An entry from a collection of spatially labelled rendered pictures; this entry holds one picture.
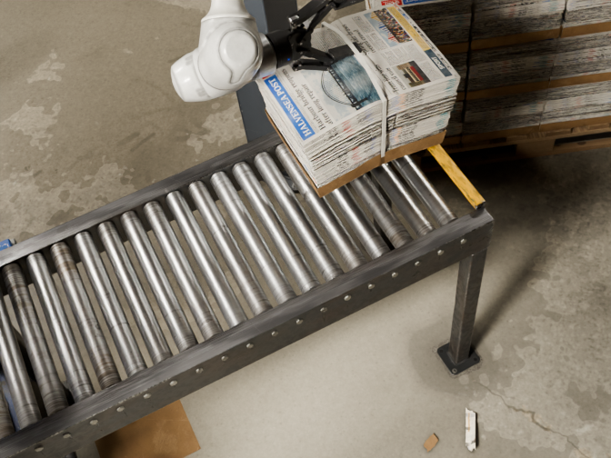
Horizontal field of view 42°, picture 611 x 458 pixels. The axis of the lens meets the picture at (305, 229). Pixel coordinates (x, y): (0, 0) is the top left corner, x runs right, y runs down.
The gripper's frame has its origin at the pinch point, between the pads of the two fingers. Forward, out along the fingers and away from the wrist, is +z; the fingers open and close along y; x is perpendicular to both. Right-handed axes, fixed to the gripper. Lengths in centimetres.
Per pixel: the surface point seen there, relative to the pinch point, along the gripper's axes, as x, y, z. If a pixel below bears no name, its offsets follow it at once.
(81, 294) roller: 2, 55, -75
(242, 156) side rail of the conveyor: -17, 51, -23
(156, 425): 8, 134, -71
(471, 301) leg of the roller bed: 35, 85, 23
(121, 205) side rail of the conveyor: -18, 54, -58
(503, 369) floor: 45, 125, 36
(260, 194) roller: -3, 51, -24
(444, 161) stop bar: 13, 45, 21
